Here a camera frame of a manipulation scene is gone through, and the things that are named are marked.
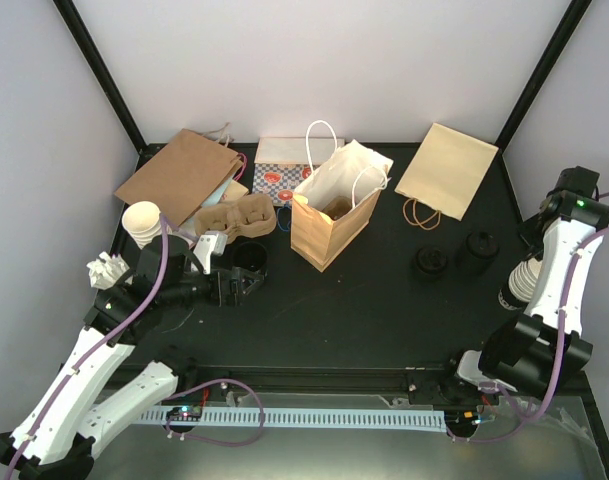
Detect orange paper bag white handles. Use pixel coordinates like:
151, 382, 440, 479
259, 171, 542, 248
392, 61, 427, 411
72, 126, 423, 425
290, 140, 393, 272

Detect single pulp cup carrier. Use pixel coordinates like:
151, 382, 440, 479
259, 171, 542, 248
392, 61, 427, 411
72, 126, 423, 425
322, 196, 352, 221

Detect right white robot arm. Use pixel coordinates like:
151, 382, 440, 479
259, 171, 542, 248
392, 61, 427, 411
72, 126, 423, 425
438, 166, 609, 403

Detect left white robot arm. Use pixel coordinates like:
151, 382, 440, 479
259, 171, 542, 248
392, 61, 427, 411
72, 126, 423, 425
0, 231, 264, 479

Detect black coffee cup open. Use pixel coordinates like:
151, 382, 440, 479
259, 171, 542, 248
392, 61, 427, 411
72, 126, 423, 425
231, 241, 268, 273

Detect pink white paper bag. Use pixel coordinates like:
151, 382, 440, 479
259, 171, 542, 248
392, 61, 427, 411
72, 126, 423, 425
165, 152, 243, 226

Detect left stack paper cups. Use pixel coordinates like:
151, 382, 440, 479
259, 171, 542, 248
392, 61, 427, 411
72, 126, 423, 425
121, 201, 163, 250

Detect stack paper cups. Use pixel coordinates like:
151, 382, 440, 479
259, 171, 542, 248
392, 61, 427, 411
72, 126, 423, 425
498, 257, 542, 310
121, 201, 163, 250

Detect blue checkered paper bag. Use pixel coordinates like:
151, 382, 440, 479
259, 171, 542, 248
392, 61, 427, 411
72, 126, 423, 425
252, 137, 345, 207

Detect brown kraft paper bag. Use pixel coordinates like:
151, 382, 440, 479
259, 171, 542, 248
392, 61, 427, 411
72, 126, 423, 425
115, 129, 242, 225

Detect white wrapped straws bundle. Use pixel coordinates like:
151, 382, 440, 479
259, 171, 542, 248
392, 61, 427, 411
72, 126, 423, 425
86, 252, 133, 290

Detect left base circuit board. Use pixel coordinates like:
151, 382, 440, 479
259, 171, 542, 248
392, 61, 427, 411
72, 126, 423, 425
166, 405, 203, 422

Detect base circuit board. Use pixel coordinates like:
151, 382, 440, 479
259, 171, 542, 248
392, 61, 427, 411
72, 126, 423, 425
166, 405, 203, 422
444, 410, 496, 425

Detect black cup lid stack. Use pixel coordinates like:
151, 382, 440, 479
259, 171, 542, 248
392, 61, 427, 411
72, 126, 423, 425
413, 245, 448, 281

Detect black lidded cup right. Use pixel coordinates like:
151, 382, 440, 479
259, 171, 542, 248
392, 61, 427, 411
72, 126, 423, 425
455, 230, 500, 276

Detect right base circuit board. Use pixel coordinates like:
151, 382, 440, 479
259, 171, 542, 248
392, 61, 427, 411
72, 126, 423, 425
444, 410, 496, 425

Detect right stack paper cups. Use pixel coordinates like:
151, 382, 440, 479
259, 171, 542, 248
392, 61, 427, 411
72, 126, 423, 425
498, 257, 542, 310

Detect light blue cable duct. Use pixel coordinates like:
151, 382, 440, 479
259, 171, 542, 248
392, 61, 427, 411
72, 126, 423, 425
134, 406, 446, 433

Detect tan paper bag brown handles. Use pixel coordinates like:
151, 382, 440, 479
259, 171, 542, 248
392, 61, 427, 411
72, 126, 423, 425
395, 123, 499, 231

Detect left black frame post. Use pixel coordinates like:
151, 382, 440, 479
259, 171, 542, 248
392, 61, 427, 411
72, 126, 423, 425
53, 0, 147, 154

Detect black frame post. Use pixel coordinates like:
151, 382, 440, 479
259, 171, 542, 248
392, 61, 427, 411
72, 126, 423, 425
495, 0, 592, 151
53, 0, 147, 154

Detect right black frame post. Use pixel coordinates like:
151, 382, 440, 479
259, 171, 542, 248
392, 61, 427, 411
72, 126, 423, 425
495, 0, 592, 151

